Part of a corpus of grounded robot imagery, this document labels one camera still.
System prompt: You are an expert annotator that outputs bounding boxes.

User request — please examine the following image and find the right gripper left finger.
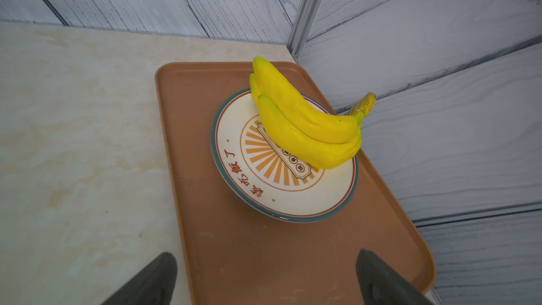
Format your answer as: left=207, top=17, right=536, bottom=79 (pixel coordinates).
left=103, top=252, right=177, bottom=304

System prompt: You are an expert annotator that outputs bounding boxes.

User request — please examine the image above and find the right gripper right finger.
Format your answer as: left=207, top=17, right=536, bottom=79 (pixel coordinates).
left=356, top=249, right=431, bottom=305

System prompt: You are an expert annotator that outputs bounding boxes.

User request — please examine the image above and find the yellow banana bunch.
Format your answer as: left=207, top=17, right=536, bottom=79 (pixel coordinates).
left=249, top=56, right=376, bottom=169

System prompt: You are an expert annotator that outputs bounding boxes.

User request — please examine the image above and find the white patterned plate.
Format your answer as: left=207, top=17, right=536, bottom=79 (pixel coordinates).
left=210, top=89, right=359, bottom=223

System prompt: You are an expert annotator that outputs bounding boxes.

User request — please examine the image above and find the right aluminium frame post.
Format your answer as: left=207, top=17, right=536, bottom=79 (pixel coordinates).
left=287, top=0, right=323, bottom=63

